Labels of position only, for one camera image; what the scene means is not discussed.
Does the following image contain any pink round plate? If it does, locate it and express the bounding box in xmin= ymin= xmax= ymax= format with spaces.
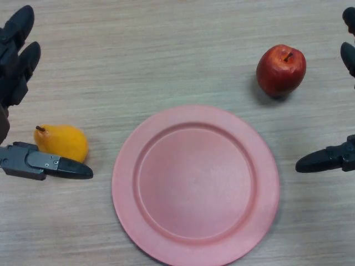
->
xmin=111 ymin=104 xmax=280 ymax=266

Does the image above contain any red apple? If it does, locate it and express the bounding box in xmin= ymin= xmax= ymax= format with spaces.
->
xmin=256 ymin=44 xmax=307 ymax=98

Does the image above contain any yellow pear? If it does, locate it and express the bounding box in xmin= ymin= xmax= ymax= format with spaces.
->
xmin=33 ymin=124 xmax=89 ymax=163

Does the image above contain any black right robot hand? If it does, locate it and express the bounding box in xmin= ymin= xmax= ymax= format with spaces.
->
xmin=295 ymin=7 xmax=355 ymax=174

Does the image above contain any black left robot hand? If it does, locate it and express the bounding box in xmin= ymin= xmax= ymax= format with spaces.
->
xmin=0 ymin=4 xmax=94 ymax=181

